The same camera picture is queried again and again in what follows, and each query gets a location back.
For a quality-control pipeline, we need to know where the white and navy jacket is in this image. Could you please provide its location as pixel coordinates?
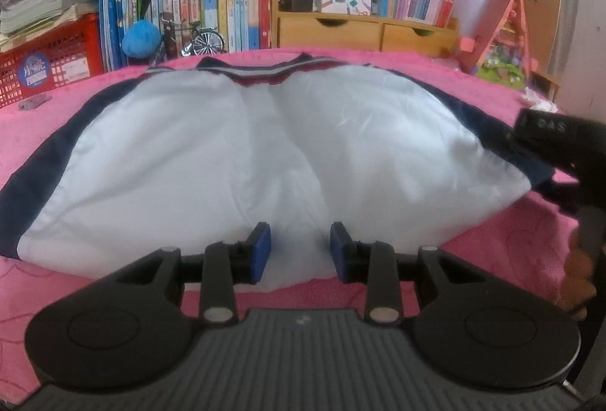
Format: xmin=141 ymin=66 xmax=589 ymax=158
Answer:
xmin=0 ymin=54 xmax=557 ymax=291

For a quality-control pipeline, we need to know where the white paper sheet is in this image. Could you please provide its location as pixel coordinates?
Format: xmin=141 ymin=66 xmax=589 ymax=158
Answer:
xmin=452 ymin=0 xmax=498 ymax=45

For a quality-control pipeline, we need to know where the red toy house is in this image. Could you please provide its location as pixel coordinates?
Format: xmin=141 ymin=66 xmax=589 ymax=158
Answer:
xmin=466 ymin=0 xmax=540 ymax=90

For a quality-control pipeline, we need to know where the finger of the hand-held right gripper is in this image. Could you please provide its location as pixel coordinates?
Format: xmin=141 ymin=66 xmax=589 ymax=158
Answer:
xmin=536 ymin=176 xmax=579 ymax=215

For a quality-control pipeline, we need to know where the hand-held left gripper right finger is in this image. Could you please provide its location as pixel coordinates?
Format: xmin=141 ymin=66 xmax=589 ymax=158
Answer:
xmin=330 ymin=223 xmax=488 ymax=325

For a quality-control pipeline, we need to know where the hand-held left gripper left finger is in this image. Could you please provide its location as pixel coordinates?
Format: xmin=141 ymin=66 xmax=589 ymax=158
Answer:
xmin=116 ymin=223 xmax=272 ymax=327

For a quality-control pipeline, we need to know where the pink blanket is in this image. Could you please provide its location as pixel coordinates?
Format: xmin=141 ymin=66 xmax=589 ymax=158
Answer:
xmin=0 ymin=47 xmax=606 ymax=407

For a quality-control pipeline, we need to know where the wooden drawer organizer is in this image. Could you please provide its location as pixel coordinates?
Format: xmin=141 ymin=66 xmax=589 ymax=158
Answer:
xmin=272 ymin=0 xmax=460 ymax=58

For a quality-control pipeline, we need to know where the cardboard box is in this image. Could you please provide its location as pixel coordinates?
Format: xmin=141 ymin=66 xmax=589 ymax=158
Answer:
xmin=502 ymin=0 xmax=564 ymax=76

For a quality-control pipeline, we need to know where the crumpled white tissue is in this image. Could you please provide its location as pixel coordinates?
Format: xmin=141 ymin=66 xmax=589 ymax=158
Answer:
xmin=521 ymin=89 xmax=559 ymax=114

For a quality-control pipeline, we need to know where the miniature bicycle model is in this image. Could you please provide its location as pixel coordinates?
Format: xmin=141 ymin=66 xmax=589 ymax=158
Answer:
xmin=149 ymin=14 xmax=226 ymax=66

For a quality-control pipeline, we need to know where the red plastic crate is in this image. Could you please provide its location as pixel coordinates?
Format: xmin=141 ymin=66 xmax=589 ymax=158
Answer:
xmin=0 ymin=11 xmax=105 ymax=109

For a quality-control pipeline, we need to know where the round blue plush ball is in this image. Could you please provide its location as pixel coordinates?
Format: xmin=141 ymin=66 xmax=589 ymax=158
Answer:
xmin=122 ymin=19 xmax=162 ymax=59

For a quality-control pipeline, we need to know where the person's right hand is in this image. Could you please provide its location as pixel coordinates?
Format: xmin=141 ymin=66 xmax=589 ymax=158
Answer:
xmin=563 ymin=231 xmax=598 ymax=322

